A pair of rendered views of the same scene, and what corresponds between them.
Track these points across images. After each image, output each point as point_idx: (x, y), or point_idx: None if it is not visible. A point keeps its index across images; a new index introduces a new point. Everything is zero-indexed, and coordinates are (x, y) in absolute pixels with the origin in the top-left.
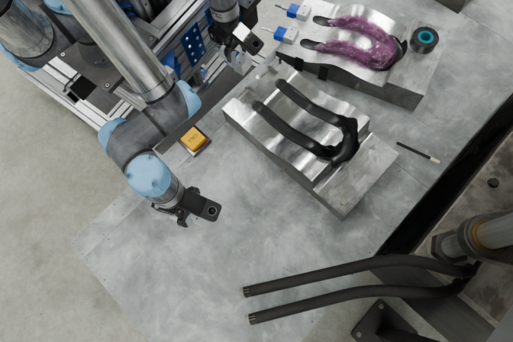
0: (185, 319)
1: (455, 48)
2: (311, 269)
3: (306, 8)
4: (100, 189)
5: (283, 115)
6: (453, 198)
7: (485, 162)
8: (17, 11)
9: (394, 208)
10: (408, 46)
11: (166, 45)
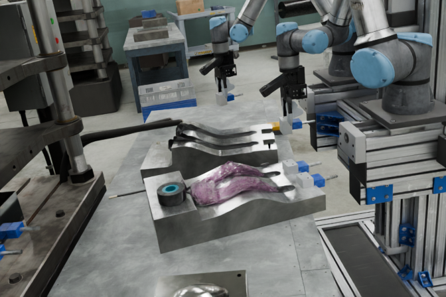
0: (197, 112)
1: (143, 266)
2: (156, 140)
3: (304, 178)
4: None
5: (231, 138)
6: (87, 217)
7: (70, 221)
8: None
9: (127, 171)
10: None
11: (343, 109)
